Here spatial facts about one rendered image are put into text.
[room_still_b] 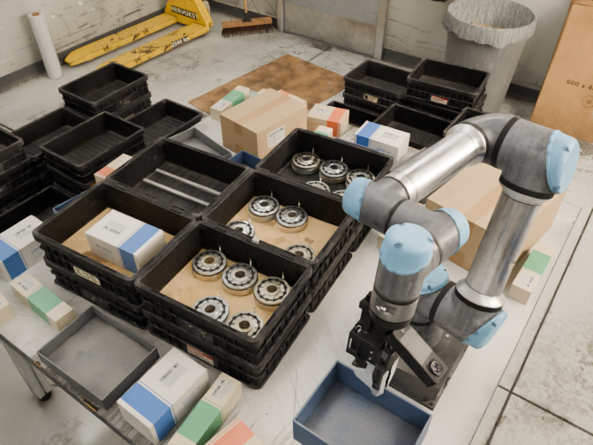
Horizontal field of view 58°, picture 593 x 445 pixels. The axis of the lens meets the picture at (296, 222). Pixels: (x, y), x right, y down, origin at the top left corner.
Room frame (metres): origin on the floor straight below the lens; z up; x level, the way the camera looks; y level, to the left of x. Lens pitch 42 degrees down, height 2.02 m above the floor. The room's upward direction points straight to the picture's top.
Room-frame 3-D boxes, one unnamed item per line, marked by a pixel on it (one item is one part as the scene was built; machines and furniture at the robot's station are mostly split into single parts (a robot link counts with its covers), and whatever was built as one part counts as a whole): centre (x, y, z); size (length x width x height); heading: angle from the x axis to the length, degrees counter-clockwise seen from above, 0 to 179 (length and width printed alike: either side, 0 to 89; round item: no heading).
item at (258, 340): (1.00, 0.20, 0.92); 0.40 x 0.30 x 0.02; 60
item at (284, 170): (1.52, -0.10, 0.87); 0.40 x 0.30 x 0.11; 60
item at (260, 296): (1.00, 0.07, 0.86); 0.10 x 0.10 x 0.01
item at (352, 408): (0.48, -0.12, 1.10); 0.20 x 0.15 x 0.07; 55
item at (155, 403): (0.75, 0.34, 0.74); 0.20 x 0.12 x 0.09; 144
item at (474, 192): (1.40, -0.67, 0.80); 0.40 x 0.30 x 0.20; 135
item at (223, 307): (0.93, 0.24, 0.86); 0.10 x 0.10 x 0.01
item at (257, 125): (2.00, 0.14, 0.78); 0.30 x 0.22 x 0.16; 138
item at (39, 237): (1.20, 0.55, 0.92); 0.40 x 0.30 x 0.02; 60
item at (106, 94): (2.75, 1.07, 0.37); 0.40 x 0.30 x 0.45; 145
